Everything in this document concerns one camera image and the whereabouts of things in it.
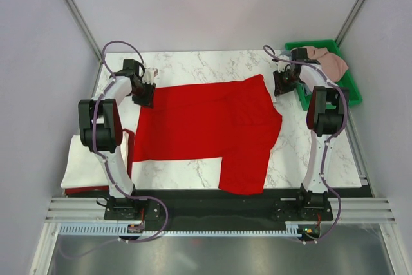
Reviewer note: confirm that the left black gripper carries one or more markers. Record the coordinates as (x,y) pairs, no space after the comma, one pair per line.
(149,100)

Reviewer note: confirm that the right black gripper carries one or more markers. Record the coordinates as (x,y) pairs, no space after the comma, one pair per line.
(279,87)

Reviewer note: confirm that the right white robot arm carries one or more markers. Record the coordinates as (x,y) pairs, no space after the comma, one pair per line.
(326,118)

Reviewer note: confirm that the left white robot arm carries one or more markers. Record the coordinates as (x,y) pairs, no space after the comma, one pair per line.
(101,132)

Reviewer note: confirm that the light blue t-shirt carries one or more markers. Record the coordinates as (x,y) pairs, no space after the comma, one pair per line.
(285,54)

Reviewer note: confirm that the pink t-shirt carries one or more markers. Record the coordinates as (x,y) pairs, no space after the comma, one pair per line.
(332,65)

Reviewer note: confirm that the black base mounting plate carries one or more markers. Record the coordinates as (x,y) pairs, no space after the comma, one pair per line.
(274,204)

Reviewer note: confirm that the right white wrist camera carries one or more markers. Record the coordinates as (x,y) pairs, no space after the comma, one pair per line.
(282,67)

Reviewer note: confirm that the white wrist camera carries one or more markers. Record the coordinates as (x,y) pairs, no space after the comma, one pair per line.
(282,67)
(150,75)

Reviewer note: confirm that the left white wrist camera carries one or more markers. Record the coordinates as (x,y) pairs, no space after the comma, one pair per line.
(150,75)

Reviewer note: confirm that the right aluminium corner post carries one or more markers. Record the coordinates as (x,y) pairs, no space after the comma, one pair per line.
(349,21)

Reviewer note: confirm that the aluminium corner post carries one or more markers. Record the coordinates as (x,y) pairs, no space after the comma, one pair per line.
(84,28)
(349,21)

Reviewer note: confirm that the grey slotted cable duct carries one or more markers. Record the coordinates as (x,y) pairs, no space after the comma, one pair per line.
(129,230)

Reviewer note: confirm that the aluminium frame rail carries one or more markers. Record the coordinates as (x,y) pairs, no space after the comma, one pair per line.
(346,210)

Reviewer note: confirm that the left aluminium corner post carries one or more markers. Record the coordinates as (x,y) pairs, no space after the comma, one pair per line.
(84,28)

